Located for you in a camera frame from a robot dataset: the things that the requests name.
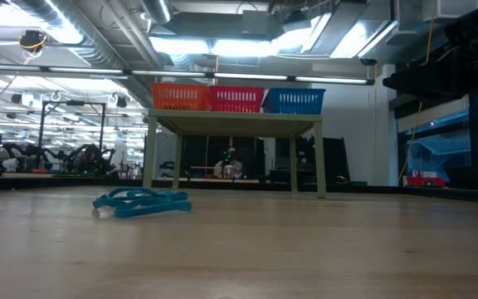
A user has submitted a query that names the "white ceiling air unit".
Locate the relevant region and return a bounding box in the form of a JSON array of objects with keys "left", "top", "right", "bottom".
[{"left": 407, "top": 0, "right": 478, "bottom": 22}]

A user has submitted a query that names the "red cart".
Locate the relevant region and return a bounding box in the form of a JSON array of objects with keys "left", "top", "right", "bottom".
[{"left": 404, "top": 174, "right": 447, "bottom": 189}]

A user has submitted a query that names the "black cabinet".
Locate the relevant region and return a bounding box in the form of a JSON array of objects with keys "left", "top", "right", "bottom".
[{"left": 275, "top": 136, "right": 351, "bottom": 184}]

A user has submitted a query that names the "blue plastic basket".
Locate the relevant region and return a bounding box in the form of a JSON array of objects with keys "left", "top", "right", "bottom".
[{"left": 261, "top": 86, "right": 327, "bottom": 116}]

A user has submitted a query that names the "red plastic basket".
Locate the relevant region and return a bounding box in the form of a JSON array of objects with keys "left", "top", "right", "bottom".
[{"left": 207, "top": 86, "right": 266, "bottom": 114}]

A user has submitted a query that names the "pale green small riser table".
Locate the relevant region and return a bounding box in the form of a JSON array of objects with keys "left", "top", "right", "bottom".
[{"left": 142, "top": 109, "right": 328, "bottom": 199}]

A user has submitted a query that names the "person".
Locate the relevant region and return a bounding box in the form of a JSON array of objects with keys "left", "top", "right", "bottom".
[{"left": 212, "top": 146, "right": 245, "bottom": 179}]

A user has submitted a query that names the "orange plastic basket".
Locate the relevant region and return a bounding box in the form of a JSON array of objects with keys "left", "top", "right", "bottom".
[{"left": 150, "top": 81, "right": 213, "bottom": 112}]

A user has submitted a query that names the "LED light bar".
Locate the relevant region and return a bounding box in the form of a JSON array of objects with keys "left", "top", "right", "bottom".
[{"left": 0, "top": 61, "right": 376, "bottom": 86}]

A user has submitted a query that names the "yellow hanging cable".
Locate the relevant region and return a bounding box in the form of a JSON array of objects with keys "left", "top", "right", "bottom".
[{"left": 396, "top": 0, "right": 438, "bottom": 186}]

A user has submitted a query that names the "black aluminium table frame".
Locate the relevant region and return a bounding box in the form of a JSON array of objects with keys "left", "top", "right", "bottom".
[{"left": 0, "top": 173, "right": 478, "bottom": 205}]

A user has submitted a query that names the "silver ventilation duct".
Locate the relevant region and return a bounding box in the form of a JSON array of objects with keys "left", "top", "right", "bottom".
[{"left": 141, "top": 0, "right": 173, "bottom": 25}]

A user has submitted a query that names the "black neighbouring rig frame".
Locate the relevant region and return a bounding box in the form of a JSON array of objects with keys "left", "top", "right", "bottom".
[{"left": 37, "top": 100, "right": 108, "bottom": 169}]

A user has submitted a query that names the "black yellow cable reel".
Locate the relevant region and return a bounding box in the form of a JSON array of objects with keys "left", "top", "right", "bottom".
[{"left": 18, "top": 29, "right": 48, "bottom": 53}]

